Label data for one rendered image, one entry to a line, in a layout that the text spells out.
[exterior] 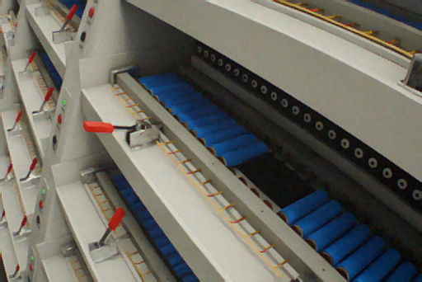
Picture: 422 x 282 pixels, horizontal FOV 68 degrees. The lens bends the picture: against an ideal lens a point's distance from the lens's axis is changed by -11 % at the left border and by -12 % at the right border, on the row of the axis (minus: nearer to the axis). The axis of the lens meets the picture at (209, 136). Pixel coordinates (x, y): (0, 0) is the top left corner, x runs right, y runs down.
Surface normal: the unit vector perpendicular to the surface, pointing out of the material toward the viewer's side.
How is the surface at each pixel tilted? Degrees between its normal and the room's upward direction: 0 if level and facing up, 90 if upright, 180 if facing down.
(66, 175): 90
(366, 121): 111
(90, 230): 21
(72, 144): 90
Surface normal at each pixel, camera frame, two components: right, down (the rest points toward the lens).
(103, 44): 0.56, 0.51
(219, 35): -0.82, 0.25
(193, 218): 0.11, -0.83
